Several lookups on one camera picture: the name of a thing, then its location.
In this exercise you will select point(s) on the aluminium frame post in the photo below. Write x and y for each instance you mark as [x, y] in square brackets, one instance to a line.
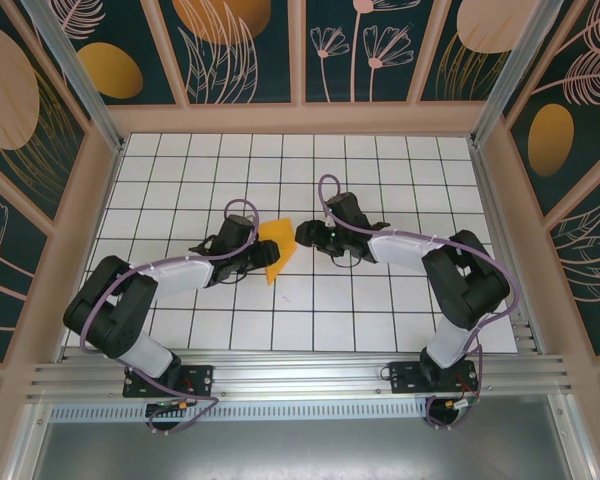
[84, 85]
[519, 75]

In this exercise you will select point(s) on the aluminium table side rail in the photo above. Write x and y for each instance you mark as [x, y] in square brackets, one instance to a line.
[495, 210]

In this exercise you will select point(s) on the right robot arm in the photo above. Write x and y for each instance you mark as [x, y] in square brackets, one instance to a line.
[450, 345]

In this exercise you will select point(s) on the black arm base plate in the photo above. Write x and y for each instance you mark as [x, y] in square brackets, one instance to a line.
[405, 377]
[200, 375]

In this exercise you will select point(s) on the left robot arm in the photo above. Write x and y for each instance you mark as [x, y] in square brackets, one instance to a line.
[150, 355]

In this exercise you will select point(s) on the aluminium mounting rail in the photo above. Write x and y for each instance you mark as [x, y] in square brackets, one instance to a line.
[300, 372]

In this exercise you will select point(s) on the yellow cloth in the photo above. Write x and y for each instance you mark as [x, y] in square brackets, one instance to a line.
[275, 229]

